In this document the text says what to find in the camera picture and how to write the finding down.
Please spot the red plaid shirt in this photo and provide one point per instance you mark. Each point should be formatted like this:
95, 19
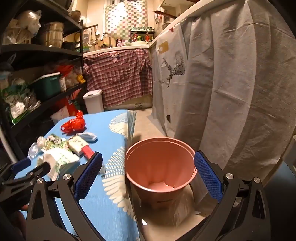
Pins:
115, 74

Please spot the green and white packet bag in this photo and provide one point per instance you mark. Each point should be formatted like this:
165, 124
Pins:
13, 109

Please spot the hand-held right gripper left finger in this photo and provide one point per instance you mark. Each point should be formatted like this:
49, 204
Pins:
89, 178

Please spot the grey cloth cover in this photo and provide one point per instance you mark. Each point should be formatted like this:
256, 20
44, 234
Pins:
231, 81

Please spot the red and white sack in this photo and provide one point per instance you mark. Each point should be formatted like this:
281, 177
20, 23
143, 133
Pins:
69, 106

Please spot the green storage box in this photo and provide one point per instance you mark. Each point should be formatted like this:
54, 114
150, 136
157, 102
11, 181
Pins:
46, 88

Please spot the metal faucet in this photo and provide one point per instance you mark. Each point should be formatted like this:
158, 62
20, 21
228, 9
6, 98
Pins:
106, 34

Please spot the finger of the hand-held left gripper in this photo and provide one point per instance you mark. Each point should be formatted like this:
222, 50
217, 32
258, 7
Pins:
22, 165
34, 173

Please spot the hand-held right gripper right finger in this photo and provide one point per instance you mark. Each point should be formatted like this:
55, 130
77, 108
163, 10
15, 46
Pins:
208, 178

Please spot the checkered window curtain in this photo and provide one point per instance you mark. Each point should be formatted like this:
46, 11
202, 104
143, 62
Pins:
124, 20

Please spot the pink plastic bin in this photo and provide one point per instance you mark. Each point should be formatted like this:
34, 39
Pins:
159, 162

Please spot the condiment rack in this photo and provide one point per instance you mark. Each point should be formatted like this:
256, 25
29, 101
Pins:
141, 37

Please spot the red plastic bag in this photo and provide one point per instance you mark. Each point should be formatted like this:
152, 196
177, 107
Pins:
74, 125

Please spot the wooden bucket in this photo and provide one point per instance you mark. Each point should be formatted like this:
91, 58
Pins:
53, 34

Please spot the orange plastic bag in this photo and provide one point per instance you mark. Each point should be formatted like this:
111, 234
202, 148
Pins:
66, 69

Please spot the white deer print cloth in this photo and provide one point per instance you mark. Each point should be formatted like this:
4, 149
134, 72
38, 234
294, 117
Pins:
171, 92

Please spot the white kitchen counter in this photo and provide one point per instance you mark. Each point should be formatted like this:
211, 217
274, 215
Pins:
129, 47

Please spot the blue patterned tablecloth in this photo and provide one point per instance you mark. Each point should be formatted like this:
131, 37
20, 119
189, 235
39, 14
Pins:
104, 129

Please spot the black shelf rack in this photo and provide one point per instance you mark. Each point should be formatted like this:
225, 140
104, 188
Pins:
41, 48

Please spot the green printed packet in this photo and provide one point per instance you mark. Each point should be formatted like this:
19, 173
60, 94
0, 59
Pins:
55, 141

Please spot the white pedal bin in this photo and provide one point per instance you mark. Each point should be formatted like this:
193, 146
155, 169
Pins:
93, 102

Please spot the yellow toy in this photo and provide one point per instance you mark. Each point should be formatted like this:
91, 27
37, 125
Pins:
81, 78

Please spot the white and red packet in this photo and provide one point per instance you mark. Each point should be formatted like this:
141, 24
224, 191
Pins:
77, 143

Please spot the person's left hand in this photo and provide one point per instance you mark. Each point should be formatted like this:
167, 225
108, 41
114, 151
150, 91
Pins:
23, 207

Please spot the blue face mask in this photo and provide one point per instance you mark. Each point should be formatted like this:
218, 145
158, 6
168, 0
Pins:
89, 136

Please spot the white plastic bag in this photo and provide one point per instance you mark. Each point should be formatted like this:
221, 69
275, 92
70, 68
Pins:
29, 20

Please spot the clear plastic wrap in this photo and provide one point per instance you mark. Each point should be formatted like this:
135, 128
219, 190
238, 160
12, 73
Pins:
34, 149

